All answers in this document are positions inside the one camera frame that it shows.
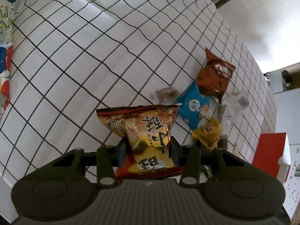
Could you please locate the brown snack packet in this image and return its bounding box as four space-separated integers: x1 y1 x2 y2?
196 48 236 104

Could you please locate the orange yellow chips bag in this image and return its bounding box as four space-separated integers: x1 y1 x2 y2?
96 105 183 181

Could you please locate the white cabinet wall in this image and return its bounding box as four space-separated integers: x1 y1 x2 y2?
268 63 299 224

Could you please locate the white plastic snack bag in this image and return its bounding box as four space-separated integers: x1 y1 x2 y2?
219 90 249 133

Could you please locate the white grid tablecloth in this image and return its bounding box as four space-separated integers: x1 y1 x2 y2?
1 0 277 186

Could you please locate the yellow snack packet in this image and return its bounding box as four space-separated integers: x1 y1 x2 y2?
192 118 221 150

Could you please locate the blue snack packet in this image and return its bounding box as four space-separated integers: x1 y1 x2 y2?
175 80 211 130

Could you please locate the balloon pattern cushion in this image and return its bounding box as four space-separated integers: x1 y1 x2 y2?
0 0 24 114

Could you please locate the red white cardboard box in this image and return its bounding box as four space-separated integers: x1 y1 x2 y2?
252 133 291 184

